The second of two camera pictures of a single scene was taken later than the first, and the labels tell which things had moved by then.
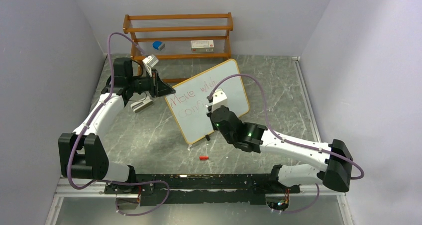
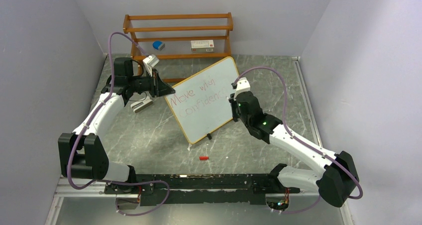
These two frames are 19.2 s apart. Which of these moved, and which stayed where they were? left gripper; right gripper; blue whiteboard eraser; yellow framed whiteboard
Moved: right gripper
Stayed: yellow framed whiteboard; left gripper; blue whiteboard eraser
